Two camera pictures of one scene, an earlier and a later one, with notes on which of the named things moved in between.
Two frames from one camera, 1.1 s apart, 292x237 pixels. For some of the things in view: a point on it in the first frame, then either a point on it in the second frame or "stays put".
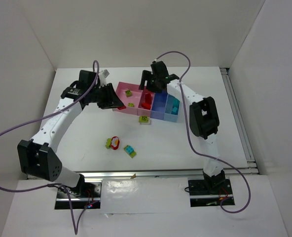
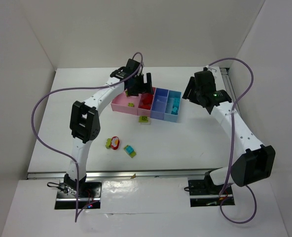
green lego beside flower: [108, 143] stays put
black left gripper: [102, 96] -> [139, 87]
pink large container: [128, 93] stays put
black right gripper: [155, 80] -> [194, 90]
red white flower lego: [115, 142] stays put
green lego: [143, 119] stays put
